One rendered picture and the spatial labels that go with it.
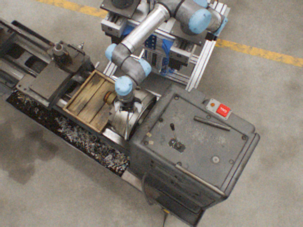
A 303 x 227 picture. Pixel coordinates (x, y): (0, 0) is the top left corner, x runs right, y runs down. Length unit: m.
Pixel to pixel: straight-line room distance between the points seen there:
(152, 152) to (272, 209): 1.68
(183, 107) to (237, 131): 0.32
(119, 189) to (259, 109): 1.55
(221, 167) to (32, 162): 1.88
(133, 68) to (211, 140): 0.60
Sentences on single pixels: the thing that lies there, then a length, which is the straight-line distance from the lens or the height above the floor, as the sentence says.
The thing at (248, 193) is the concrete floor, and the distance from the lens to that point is 3.11.
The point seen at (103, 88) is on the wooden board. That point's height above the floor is 0.89.
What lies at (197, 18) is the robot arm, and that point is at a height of 1.69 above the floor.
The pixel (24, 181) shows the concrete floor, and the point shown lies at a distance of 3.11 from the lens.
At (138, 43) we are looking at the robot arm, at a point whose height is 1.63.
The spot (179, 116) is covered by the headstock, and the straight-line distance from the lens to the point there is 1.80.
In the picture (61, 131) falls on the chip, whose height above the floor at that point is 0.55.
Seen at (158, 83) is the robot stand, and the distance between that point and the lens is 3.05.
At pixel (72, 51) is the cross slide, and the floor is 0.97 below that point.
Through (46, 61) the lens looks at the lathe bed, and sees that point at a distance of 2.47.
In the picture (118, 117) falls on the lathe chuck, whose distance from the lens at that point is 1.85.
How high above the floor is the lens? 2.91
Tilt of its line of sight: 68 degrees down
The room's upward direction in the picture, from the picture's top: 6 degrees clockwise
